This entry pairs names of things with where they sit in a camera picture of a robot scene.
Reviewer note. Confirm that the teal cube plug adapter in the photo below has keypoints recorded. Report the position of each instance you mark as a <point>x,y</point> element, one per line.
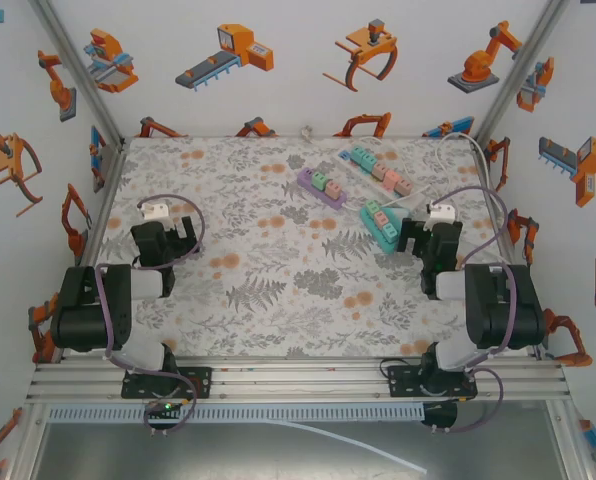
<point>359,154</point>
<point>389,231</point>

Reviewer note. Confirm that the teal triangular power strip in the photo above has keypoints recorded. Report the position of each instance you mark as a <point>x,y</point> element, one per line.
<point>387,246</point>

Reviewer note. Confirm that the pink cube plug adapter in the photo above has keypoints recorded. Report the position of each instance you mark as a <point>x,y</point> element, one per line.
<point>392,179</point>
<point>334,189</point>
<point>404,187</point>
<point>380,219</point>
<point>380,171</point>

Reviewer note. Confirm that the long white power strip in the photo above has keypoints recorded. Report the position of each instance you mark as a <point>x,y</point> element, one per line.
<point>410,200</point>

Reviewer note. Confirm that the green cube plug adapter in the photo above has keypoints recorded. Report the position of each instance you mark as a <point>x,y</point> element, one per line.
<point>369,161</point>
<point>372,207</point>
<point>320,180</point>

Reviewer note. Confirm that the purple power strip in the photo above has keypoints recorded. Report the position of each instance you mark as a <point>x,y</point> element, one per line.
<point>305,176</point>

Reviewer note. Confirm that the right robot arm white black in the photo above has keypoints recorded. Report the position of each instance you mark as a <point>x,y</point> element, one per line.
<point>508,310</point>

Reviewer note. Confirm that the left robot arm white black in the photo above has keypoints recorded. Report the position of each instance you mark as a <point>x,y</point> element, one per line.
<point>88,320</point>

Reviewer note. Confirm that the floral patterned table mat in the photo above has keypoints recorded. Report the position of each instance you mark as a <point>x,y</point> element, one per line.
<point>258,195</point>

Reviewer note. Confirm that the black controller board green LED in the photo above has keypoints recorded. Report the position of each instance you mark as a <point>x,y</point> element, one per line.
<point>164,407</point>

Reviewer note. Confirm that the black round controller box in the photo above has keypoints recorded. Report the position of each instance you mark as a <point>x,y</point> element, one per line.
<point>440,415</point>

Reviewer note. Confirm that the wide aluminium mounting beam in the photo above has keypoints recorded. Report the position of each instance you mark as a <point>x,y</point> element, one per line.
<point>298,385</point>

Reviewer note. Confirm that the thin white plastic tube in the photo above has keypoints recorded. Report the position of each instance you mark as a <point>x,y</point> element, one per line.
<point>378,451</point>

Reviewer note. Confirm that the grey metal sheet panel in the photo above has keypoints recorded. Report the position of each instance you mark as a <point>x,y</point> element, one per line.
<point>228,455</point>

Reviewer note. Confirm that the aluminium side rail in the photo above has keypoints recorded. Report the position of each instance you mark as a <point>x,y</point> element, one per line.
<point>508,242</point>
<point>103,200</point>

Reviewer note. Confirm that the grey metal corner bracket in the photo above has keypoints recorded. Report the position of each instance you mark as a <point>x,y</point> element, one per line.
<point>105,167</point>

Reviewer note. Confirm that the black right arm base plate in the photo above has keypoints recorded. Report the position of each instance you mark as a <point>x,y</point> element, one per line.
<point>403,382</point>

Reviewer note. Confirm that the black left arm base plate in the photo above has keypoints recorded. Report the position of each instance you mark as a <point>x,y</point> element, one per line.
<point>200,382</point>

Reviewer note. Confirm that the aluminium frame post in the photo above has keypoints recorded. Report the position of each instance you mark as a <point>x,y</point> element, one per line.
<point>568,440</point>
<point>80,75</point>
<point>518,75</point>
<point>25,440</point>

